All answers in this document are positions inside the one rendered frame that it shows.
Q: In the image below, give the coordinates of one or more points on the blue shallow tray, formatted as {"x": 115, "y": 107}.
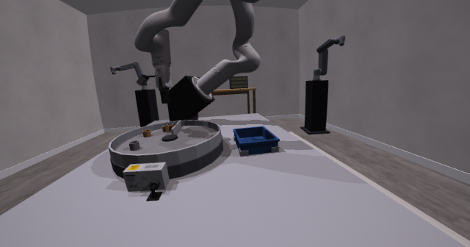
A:
{"x": 255, "y": 140}

